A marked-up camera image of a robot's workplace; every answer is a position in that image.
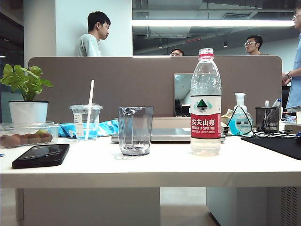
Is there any white pen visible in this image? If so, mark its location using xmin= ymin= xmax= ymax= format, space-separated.
xmin=263 ymin=100 xmax=270 ymax=123

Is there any clear plastic fruit container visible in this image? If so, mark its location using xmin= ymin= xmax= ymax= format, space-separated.
xmin=0 ymin=121 xmax=61 ymax=149

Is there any white plant pot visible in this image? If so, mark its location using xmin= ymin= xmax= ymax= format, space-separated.
xmin=8 ymin=100 xmax=49 ymax=125

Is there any man in grey t-shirt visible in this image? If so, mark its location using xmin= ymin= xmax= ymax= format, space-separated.
xmin=74 ymin=11 xmax=111 ymax=57

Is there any clear lidded plastic cup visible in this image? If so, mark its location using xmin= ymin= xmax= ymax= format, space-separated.
xmin=69 ymin=104 xmax=103 ymax=141

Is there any green leafy plant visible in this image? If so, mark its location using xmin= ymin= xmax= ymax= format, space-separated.
xmin=0 ymin=63 xmax=54 ymax=102

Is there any clear faceted glass mug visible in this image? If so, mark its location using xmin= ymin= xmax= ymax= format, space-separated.
xmin=118 ymin=106 xmax=154 ymax=156

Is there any black smartphone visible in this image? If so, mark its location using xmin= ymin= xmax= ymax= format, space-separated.
xmin=11 ymin=143 xmax=71 ymax=170

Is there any white vented cabinet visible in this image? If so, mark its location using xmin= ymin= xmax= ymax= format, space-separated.
xmin=206 ymin=187 xmax=301 ymax=226

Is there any black cable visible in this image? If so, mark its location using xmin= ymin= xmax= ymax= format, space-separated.
xmin=223 ymin=105 xmax=301 ymax=140

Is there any white ceiling light strip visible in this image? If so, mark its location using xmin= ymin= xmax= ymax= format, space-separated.
xmin=132 ymin=19 xmax=296 ymax=27

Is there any yellow snack wrapper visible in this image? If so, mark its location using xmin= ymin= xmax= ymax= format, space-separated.
xmin=221 ymin=108 xmax=235 ymax=118

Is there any silver laptop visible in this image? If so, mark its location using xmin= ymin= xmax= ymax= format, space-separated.
xmin=111 ymin=128 xmax=226 ymax=144

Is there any blue white patterned cloth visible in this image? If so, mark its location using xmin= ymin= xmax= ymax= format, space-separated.
xmin=58 ymin=119 xmax=119 ymax=138

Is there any white drinking straw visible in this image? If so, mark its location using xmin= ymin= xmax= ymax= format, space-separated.
xmin=84 ymin=80 xmax=95 ymax=141

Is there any black mouse mat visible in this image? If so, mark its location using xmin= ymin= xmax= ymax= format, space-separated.
xmin=241 ymin=136 xmax=301 ymax=161

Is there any man in dark shirt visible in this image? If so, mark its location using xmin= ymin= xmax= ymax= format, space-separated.
xmin=244 ymin=34 xmax=270 ymax=56

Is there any black mesh pen holder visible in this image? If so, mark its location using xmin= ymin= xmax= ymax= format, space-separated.
xmin=255 ymin=107 xmax=282 ymax=132

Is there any beige stapler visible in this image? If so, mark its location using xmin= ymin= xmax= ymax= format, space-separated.
xmin=221 ymin=117 xmax=230 ymax=135

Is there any beige desk cabinet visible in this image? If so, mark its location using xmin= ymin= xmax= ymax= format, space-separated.
xmin=15 ymin=187 xmax=161 ymax=221

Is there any man in blue shirt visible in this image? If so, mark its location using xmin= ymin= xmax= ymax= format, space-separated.
xmin=281 ymin=6 xmax=301 ymax=113

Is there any brown desk partition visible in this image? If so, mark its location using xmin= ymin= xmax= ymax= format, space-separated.
xmin=28 ymin=55 xmax=283 ymax=124

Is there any brown kiwi fruit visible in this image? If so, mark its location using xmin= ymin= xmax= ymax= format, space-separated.
xmin=39 ymin=132 xmax=53 ymax=143
xmin=24 ymin=133 xmax=43 ymax=144
xmin=13 ymin=133 xmax=29 ymax=145
xmin=0 ymin=134 xmax=21 ymax=148

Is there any blue hand sanitizer pump bottle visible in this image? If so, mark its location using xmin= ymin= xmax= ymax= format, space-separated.
xmin=227 ymin=92 xmax=254 ymax=136

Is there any red label mineral water bottle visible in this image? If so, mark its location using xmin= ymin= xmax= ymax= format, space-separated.
xmin=190 ymin=48 xmax=223 ymax=157

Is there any beige flat box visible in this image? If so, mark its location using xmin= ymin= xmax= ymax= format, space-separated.
xmin=152 ymin=117 xmax=192 ymax=129

